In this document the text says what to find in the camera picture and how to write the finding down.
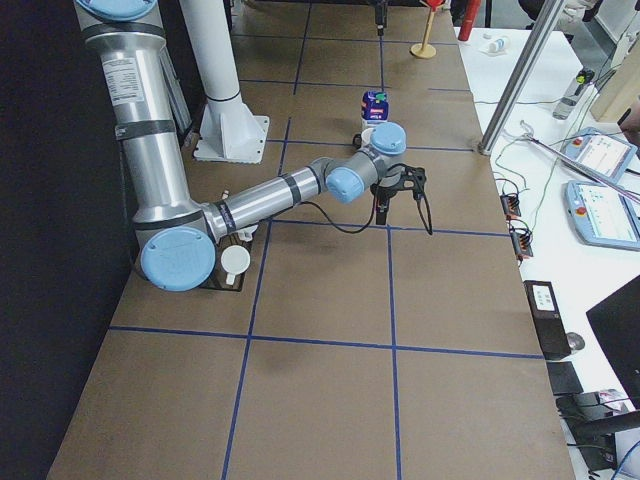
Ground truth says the black monitor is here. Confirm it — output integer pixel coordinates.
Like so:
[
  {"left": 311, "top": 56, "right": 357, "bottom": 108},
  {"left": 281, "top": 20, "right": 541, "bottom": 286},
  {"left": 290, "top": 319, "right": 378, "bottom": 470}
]
[{"left": 586, "top": 279, "right": 639, "bottom": 407}]

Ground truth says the near teach pendant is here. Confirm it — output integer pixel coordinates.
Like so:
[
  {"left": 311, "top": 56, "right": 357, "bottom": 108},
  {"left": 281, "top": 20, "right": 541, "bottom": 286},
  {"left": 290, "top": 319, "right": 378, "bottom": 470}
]
[{"left": 564, "top": 181, "right": 639, "bottom": 251}]

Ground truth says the blue Pascual milk carton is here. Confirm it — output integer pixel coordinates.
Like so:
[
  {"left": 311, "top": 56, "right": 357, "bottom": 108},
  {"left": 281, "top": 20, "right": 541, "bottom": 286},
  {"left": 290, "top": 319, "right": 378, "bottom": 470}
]
[{"left": 361, "top": 90, "right": 389, "bottom": 130}]

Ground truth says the aluminium frame post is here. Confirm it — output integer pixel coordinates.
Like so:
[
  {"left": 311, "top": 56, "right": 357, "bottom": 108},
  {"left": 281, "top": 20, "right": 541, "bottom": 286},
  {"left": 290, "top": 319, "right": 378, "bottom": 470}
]
[{"left": 478, "top": 0, "right": 566, "bottom": 156}]

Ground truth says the white HOME mug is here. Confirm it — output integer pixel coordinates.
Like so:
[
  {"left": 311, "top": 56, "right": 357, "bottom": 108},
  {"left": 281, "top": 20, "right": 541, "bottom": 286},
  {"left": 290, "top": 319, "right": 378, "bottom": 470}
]
[{"left": 221, "top": 245, "right": 251, "bottom": 286}]

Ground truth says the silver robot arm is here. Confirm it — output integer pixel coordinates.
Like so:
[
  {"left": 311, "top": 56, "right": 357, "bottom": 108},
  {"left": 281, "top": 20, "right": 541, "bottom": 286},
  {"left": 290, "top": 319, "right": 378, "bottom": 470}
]
[{"left": 75, "top": 1, "right": 406, "bottom": 292}]

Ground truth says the black rectangular box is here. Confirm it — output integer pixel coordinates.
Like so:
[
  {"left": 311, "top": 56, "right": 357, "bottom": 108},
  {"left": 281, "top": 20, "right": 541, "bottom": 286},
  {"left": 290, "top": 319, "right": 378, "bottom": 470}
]
[{"left": 523, "top": 280, "right": 571, "bottom": 361}]

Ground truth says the far teach pendant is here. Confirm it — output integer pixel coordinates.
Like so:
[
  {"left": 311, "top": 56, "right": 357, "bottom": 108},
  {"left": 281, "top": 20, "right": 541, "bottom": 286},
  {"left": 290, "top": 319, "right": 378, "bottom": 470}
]
[{"left": 561, "top": 127, "right": 637, "bottom": 183}]

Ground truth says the white smiley face mug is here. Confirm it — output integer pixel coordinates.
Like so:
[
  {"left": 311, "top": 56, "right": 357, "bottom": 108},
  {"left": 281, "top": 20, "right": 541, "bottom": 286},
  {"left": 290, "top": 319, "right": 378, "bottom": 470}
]
[{"left": 352, "top": 127, "right": 375, "bottom": 149}]

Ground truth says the white ribbed mug left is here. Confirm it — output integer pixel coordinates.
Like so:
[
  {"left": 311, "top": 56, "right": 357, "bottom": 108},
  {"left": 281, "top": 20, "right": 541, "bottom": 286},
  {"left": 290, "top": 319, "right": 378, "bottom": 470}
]
[{"left": 235, "top": 224, "right": 258, "bottom": 243}]

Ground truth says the grabber stick tool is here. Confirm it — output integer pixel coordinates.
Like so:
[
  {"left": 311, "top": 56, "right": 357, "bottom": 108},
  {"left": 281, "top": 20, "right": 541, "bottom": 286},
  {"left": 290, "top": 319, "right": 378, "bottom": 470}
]
[{"left": 524, "top": 133, "right": 640, "bottom": 204}]

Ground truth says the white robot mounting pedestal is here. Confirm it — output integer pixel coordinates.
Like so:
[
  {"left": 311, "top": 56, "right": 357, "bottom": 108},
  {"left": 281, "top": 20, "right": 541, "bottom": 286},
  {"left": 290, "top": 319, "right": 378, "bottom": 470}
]
[{"left": 180, "top": 0, "right": 270, "bottom": 164}]

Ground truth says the red bottle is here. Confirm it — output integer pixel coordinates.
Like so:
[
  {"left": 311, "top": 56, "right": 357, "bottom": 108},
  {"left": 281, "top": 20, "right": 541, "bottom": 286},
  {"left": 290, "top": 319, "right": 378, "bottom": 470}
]
[{"left": 458, "top": 0, "right": 482, "bottom": 42}]

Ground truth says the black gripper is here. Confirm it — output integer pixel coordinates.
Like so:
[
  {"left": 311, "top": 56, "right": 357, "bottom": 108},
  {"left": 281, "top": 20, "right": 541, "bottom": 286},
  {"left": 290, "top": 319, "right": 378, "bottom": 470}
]
[
  {"left": 374, "top": 0, "right": 388, "bottom": 34},
  {"left": 372, "top": 167, "right": 405, "bottom": 224}
]

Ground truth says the wooden mug tree stand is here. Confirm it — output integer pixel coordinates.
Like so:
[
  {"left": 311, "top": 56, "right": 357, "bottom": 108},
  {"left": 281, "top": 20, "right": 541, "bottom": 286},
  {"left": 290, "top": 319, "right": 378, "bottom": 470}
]
[{"left": 410, "top": 0, "right": 445, "bottom": 59}]

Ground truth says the teach pendant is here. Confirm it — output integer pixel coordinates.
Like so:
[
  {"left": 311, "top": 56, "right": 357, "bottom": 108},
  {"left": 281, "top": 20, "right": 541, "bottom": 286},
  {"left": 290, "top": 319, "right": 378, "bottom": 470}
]
[
  {"left": 564, "top": 181, "right": 639, "bottom": 251},
  {"left": 561, "top": 127, "right": 637, "bottom": 183}
]

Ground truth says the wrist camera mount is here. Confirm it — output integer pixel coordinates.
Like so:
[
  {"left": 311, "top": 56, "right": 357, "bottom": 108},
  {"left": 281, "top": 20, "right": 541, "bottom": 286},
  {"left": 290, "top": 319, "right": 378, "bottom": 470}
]
[{"left": 401, "top": 166, "right": 426, "bottom": 202}]

